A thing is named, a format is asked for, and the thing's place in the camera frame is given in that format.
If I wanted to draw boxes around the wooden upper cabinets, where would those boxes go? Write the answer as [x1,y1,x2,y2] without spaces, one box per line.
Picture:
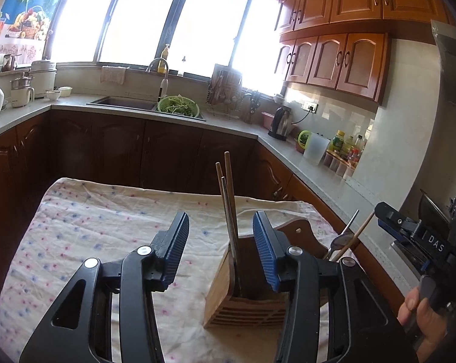
[275,0,456,105]

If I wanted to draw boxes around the translucent plastic container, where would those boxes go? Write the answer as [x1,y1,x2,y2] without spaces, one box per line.
[303,133,332,166]

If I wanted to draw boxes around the kitchen sink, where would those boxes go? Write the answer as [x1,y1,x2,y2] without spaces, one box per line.
[86,96,207,122]

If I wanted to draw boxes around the person's right hand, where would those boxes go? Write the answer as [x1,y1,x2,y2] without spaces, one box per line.
[398,286,456,363]

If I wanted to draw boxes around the steel electric kettle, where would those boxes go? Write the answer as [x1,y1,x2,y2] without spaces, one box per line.
[268,106,294,141]

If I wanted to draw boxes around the tropical fruit wall poster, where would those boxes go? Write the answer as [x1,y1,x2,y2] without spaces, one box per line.
[0,0,70,57]

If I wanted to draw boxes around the steel kitchen faucet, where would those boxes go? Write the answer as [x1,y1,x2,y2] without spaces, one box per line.
[145,57,170,102]

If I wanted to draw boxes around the gas stove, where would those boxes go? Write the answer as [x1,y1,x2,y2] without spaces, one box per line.
[390,234,427,273]

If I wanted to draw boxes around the green cup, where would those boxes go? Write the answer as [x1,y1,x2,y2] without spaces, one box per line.
[295,129,312,154]

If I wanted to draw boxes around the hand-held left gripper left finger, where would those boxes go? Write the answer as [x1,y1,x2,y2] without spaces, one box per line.
[20,212,191,363]

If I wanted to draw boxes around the wooden utensil holder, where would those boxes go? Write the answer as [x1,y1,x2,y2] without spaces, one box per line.
[203,222,342,329]

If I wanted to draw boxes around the black wok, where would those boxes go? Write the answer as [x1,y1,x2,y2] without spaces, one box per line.
[417,189,454,235]

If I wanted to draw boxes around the white steamer cooker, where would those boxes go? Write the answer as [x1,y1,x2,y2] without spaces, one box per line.
[29,59,58,99]

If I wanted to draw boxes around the grey kitchen countertop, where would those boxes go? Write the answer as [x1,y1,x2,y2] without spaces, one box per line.
[0,94,421,273]

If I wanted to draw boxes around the hanging dish cloth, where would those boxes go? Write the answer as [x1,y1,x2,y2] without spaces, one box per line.
[100,66,127,85]

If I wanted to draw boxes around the floral white tablecloth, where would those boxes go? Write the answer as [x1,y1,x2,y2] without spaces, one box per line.
[0,177,352,363]

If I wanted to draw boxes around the wooden cabinets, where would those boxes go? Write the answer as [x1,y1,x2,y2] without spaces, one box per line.
[275,0,456,105]
[0,110,406,311]

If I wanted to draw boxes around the steel range hood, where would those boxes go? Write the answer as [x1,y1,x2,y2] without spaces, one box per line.
[430,19,456,114]

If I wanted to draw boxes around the countertop tool crock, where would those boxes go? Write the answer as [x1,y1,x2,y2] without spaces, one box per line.
[243,90,259,125]

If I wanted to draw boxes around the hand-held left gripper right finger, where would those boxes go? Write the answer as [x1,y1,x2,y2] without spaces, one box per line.
[252,210,418,363]

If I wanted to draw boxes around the condiment bottles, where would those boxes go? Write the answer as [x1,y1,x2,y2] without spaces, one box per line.
[342,134,368,167]

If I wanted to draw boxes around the knife and dish rack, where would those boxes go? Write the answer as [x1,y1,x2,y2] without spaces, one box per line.
[206,64,244,116]

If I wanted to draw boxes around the green colander with vegetables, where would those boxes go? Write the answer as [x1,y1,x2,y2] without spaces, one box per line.
[157,96,201,118]

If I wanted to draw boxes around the small white electric pot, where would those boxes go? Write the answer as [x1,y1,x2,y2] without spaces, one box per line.
[10,76,35,108]

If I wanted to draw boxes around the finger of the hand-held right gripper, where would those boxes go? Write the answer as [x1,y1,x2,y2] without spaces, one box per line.
[379,220,412,244]
[375,202,418,235]

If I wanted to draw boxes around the wooden lower cabinets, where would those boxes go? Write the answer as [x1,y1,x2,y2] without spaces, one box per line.
[0,110,406,311]

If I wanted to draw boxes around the large kitchen window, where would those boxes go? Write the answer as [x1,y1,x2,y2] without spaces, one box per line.
[48,0,285,95]

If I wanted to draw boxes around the white bowls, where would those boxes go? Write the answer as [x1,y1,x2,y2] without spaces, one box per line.
[45,86,73,102]

